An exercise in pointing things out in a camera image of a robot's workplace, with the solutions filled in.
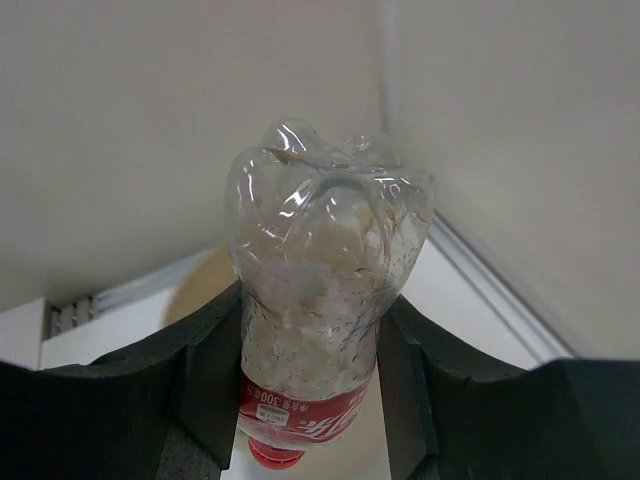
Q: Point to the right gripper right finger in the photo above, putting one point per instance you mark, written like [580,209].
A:
[452,411]

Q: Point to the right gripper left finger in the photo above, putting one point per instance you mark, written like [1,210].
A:
[164,407]

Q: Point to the small red label bottle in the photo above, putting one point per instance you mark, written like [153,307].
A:
[322,238]

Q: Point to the aluminium frame rail back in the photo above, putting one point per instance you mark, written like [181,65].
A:
[61,319]

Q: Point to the aluminium frame rail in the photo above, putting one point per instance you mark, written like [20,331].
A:
[512,311]
[61,319]

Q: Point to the aluminium frame rail left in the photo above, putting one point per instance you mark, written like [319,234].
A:
[512,311]

